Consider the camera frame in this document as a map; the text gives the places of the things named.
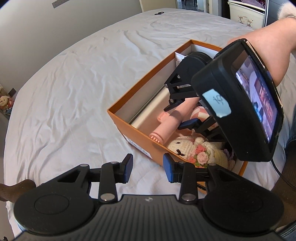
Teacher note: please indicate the cream door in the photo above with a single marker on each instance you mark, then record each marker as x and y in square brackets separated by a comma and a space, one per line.
[147, 5]

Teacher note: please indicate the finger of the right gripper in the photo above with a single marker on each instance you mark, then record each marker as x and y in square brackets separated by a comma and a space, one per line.
[193, 124]
[174, 103]

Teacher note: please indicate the person's right forearm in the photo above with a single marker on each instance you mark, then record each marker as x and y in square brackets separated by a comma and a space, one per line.
[274, 44]

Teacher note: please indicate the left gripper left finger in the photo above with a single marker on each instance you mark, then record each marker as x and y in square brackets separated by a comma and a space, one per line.
[112, 173]

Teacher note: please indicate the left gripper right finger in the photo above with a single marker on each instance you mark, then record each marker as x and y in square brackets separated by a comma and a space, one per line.
[183, 173]

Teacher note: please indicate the brown sock foot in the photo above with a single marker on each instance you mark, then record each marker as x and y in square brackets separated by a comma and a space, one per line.
[13, 193]

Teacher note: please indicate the pink handheld device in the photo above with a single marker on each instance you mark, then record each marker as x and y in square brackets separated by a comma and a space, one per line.
[170, 124]

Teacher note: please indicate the white cabinet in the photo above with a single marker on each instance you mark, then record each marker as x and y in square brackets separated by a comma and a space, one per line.
[246, 14]

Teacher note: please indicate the phone mounted on gripper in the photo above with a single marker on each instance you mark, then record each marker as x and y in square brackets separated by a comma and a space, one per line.
[255, 109]

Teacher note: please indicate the crochet bunny with flowers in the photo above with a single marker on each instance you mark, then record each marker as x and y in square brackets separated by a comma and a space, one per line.
[201, 153]

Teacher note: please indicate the orange cardboard box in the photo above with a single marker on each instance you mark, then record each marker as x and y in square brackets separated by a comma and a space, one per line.
[135, 113]

